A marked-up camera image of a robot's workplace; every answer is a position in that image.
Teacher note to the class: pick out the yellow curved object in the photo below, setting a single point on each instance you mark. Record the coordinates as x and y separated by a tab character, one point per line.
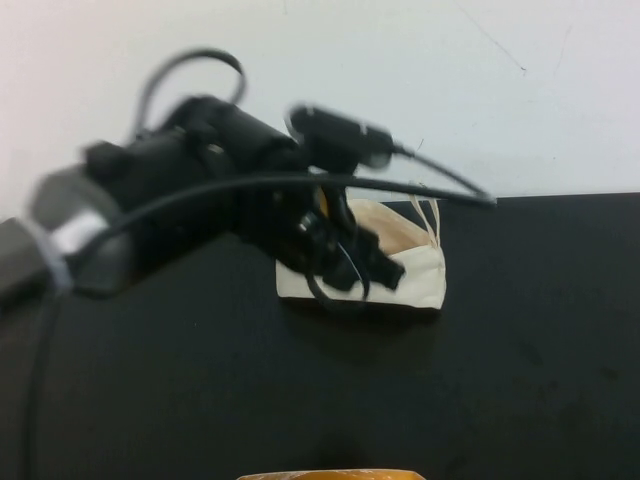
325	475

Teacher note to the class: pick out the black and grey left robot arm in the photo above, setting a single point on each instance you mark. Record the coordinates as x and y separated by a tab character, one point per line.
165	160

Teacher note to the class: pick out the cream fabric zip pencil case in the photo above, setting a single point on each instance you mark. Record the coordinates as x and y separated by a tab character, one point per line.
420	280

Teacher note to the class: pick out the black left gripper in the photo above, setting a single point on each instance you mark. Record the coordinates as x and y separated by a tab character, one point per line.
285	220

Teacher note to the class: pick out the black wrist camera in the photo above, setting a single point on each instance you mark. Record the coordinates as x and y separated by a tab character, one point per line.
335	132

